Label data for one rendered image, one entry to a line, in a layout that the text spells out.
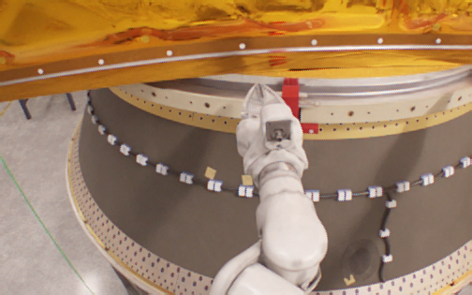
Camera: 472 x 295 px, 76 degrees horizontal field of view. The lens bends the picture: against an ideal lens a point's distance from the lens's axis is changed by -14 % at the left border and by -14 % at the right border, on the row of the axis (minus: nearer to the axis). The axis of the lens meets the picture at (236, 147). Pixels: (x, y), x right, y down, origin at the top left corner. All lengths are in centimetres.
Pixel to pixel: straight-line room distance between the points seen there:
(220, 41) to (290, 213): 45
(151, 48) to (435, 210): 84
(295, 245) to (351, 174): 52
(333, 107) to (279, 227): 42
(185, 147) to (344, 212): 43
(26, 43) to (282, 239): 64
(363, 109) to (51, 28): 67
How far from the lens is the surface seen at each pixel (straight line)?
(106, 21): 70
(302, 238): 36
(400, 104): 80
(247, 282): 34
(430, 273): 112
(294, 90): 73
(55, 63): 83
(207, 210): 91
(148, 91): 88
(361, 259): 96
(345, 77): 77
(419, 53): 88
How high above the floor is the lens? 210
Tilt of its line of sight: 39 degrees down
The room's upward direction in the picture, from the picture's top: 5 degrees counter-clockwise
